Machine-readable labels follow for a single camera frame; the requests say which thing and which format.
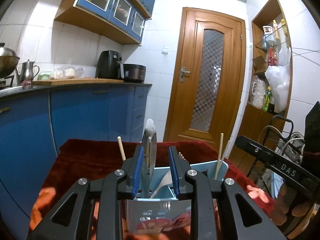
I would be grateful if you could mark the light blue utensil holder box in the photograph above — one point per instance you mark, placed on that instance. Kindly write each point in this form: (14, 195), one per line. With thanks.
(164, 212)

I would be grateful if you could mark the wooden door with glass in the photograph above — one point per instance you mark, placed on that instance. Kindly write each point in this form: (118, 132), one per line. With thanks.
(208, 78)

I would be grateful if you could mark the red bottle on shelf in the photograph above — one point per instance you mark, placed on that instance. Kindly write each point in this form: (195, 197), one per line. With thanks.
(272, 56)

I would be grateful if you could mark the steel spoon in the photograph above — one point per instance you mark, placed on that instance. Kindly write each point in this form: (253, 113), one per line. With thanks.
(149, 143)

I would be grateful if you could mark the steel wok on stove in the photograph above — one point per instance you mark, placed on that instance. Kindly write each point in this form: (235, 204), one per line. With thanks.
(8, 60)

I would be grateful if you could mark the white plastic bag on shelf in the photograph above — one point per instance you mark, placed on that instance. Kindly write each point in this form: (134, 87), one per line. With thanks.
(279, 79)

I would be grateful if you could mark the green bottle on shelf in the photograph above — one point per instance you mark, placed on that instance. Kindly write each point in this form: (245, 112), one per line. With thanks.
(267, 100)

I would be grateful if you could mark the wooden corner shelf unit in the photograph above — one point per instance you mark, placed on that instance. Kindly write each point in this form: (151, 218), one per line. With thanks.
(269, 26)

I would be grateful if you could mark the right hand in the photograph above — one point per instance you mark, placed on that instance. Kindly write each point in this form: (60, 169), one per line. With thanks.
(282, 206)

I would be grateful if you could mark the black air fryer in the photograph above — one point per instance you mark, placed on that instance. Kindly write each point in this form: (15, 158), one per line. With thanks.
(110, 66)

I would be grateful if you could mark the blue lower kitchen cabinets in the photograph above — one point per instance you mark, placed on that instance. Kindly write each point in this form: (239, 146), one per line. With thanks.
(37, 120)

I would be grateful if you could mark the red floral blanket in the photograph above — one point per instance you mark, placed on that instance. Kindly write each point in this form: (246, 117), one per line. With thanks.
(96, 159)

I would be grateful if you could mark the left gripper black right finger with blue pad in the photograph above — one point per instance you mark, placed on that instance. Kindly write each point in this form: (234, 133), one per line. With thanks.
(219, 209)

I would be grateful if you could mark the blue upper wall cabinet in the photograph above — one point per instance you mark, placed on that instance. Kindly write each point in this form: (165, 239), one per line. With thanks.
(122, 21)

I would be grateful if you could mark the stainless steel kettle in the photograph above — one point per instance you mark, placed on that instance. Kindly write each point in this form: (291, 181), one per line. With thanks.
(27, 72)

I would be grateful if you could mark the beige plastic fork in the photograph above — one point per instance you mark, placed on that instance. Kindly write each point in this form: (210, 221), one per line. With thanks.
(165, 181)

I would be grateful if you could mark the dark rice cooker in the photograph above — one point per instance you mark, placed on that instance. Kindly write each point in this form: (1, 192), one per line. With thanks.
(134, 73)

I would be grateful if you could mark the wooden cutting board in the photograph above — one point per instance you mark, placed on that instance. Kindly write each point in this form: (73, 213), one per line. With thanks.
(87, 80)

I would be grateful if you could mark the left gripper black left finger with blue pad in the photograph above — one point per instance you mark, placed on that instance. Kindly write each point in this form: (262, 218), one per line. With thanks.
(71, 217)

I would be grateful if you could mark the steel fork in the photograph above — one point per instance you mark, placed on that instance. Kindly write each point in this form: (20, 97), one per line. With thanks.
(180, 155)

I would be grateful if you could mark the wooden chopstick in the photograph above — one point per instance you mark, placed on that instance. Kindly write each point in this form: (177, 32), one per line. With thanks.
(123, 156)
(219, 156)

